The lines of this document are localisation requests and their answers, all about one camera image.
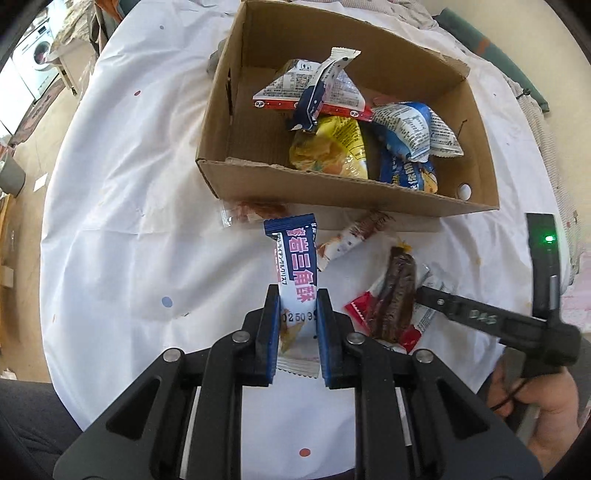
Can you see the white dotted bed sheet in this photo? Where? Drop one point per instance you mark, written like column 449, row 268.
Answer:
column 138, row 194

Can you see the red and white snack packet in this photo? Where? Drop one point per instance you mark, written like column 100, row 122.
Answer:
column 411, row 340

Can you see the person's left leg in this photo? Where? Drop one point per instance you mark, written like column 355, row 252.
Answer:
column 27, row 420

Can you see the small white table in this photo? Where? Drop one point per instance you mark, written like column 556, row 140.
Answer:
column 69, row 57

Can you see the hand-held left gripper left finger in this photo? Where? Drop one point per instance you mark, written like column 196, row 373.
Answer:
column 275, row 333

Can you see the dark brown jerky packet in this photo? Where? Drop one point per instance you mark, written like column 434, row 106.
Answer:
column 397, row 295

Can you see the beige dotted blanket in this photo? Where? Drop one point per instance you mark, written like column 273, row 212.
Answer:
column 554, row 152

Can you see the cardboard box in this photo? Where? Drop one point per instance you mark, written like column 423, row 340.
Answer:
column 323, row 191

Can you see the white red-striped snack packet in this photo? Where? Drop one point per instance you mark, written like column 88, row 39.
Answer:
column 280, row 86

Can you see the grey trash bin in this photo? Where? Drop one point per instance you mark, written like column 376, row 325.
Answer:
column 10, row 171

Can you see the brown and white candy wrapper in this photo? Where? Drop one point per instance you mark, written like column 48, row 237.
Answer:
column 365, row 226

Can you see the person's right hand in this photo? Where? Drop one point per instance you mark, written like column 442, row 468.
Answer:
column 554, row 406

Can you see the yellow snack packet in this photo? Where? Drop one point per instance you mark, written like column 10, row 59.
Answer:
column 332, row 148

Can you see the small white printed snack packet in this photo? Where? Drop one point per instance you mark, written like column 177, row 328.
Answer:
column 330, row 248

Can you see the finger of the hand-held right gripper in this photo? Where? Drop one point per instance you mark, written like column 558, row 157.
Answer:
column 461, row 311

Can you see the patterned floor rug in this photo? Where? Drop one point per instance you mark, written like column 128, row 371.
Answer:
column 37, row 113

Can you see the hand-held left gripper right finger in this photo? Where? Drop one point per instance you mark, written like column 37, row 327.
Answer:
column 325, row 342

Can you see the blue and white snack packet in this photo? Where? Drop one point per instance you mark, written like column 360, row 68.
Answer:
column 415, row 124

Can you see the clear wrapped reddish snack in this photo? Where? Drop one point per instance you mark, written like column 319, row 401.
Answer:
column 257, row 210

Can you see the navy and white snack packet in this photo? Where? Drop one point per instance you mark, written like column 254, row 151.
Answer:
column 298, row 263
column 319, row 90

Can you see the blue cartoon bear snack packet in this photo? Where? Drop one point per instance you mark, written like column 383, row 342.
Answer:
column 407, row 176

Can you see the white washing machine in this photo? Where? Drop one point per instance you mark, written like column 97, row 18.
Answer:
column 38, row 53

